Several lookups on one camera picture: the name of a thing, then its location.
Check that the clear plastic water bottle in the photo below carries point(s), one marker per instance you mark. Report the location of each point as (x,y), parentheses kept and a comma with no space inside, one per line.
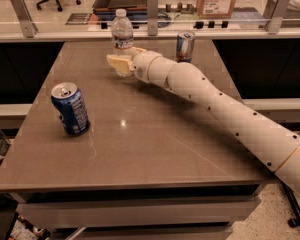
(122,34)

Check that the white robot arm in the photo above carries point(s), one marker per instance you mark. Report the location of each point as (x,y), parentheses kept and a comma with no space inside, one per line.
(275,146)

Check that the blue soda can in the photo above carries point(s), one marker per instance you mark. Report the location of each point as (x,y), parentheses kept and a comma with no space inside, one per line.
(68,100)

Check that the tall silver blue energy can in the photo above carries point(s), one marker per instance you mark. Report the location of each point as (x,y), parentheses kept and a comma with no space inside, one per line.
(185,46)

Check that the left metal railing post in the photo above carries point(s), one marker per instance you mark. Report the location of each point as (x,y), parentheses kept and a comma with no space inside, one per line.
(27,25)

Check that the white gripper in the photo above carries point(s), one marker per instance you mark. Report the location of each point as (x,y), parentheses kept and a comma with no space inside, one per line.
(142,66)

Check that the right metal railing post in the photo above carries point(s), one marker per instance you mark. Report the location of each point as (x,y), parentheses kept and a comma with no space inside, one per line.
(274,23)

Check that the middle metal railing post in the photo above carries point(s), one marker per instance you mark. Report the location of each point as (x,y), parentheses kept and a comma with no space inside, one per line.
(152,17)

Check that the black floor bar with wheel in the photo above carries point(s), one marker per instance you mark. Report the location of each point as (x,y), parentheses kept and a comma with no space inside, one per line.
(295,220)

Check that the metal railing post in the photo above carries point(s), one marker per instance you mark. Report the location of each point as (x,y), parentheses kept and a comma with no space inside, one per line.
(27,25)
(152,17)
(274,23)

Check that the cardboard box with label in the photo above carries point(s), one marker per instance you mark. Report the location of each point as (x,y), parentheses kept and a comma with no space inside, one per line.
(215,9)

